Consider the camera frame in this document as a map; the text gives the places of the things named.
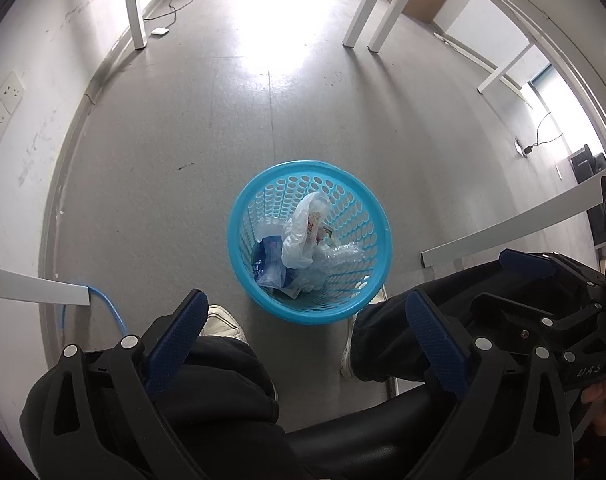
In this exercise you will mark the blue snack packet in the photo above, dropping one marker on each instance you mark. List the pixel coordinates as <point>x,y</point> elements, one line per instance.
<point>270,255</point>

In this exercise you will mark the white plastic bag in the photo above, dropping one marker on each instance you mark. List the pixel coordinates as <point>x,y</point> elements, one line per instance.
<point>298,240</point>

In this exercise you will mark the clear plastic wrap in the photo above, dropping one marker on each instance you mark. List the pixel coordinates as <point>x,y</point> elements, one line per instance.
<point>343,255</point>

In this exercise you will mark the white shoe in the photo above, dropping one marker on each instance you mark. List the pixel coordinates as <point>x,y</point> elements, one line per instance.
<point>347,355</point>
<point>223,322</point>

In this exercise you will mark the person's left leg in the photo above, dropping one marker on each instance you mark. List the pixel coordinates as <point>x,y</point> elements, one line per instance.
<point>223,395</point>

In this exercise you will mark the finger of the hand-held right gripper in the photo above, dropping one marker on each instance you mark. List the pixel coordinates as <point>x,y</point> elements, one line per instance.
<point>513,317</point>
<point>525,261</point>

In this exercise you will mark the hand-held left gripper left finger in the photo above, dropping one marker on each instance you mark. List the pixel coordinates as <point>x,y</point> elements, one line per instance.
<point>175,345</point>

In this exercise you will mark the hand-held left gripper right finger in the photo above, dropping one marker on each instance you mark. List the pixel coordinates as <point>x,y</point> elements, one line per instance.
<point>438,350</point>

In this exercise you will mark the person's right hand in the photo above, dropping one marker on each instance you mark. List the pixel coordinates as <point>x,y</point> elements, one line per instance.
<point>605,405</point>

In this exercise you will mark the white power adapter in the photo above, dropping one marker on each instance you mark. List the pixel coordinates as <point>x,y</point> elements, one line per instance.
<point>159,32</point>

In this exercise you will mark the blue plastic basket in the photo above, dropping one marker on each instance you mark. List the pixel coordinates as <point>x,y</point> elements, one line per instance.
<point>308,312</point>

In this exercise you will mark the black background chair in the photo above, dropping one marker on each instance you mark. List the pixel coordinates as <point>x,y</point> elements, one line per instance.
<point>590,162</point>

